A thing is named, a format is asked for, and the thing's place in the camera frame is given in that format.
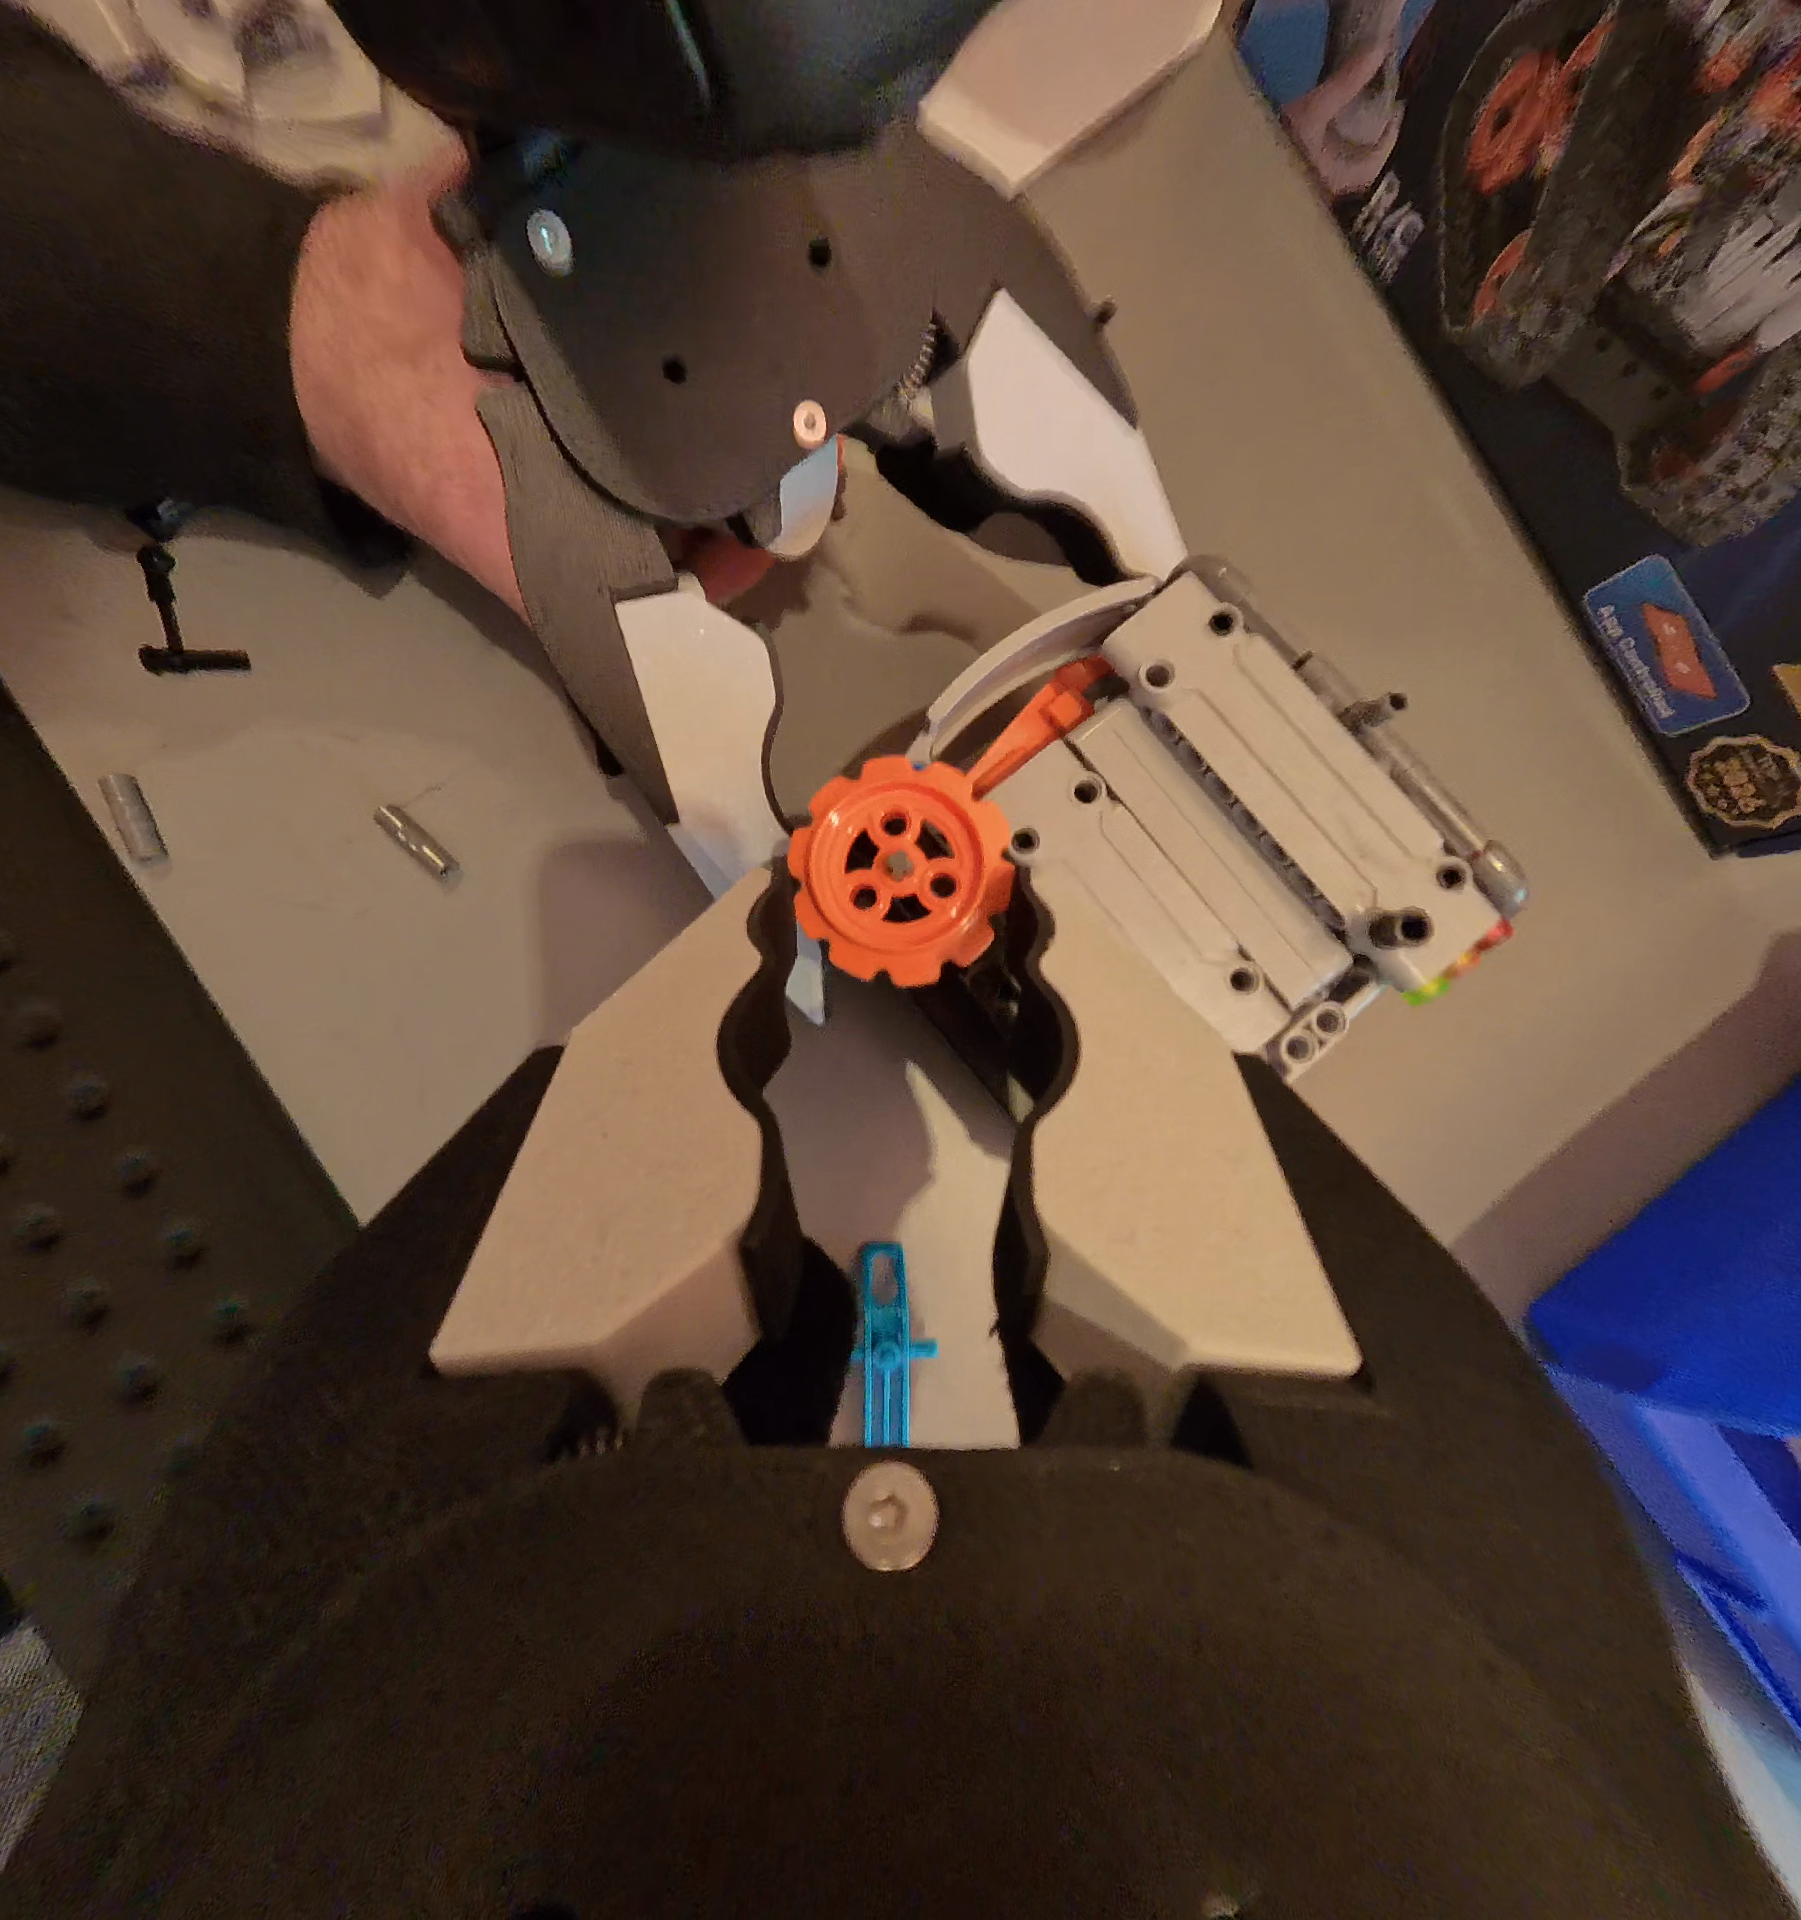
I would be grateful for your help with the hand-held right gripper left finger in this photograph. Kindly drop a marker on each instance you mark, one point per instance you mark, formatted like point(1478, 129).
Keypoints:
point(601, 1200)

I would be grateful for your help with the grey building-block robot model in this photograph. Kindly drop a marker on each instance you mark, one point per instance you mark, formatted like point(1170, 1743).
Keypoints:
point(1260, 779)

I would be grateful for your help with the blue plastic bin with bags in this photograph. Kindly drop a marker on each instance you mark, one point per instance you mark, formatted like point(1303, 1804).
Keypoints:
point(1710, 1274)

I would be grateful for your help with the blue plastic separator tool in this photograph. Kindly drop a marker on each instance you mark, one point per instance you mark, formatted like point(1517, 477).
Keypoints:
point(885, 1351)

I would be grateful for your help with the person's left hand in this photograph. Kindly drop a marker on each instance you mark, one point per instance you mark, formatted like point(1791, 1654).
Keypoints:
point(390, 375)

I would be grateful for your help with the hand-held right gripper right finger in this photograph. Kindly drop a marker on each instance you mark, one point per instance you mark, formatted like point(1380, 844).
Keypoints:
point(1185, 1200)

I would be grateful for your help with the black axle connector part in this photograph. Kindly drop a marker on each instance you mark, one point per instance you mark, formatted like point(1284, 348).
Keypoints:
point(173, 630)

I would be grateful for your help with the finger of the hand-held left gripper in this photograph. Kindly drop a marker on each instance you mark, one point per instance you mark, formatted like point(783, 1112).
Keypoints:
point(690, 705)
point(1057, 434)

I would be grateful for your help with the dark blue robot kit box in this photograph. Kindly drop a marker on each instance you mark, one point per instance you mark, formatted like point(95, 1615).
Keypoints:
point(1665, 375)

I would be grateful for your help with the black dimpled chair seat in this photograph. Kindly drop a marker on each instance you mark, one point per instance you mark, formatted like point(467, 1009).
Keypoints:
point(89, 1125)

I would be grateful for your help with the small silver metal tube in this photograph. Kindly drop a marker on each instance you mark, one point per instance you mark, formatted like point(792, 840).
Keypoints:
point(135, 817)
point(417, 840)

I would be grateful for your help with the orange sprocket wheel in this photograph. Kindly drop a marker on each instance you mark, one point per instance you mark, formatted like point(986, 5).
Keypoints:
point(899, 871)

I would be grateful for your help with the person's left forearm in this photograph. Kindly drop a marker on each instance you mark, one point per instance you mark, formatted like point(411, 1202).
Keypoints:
point(89, 299)

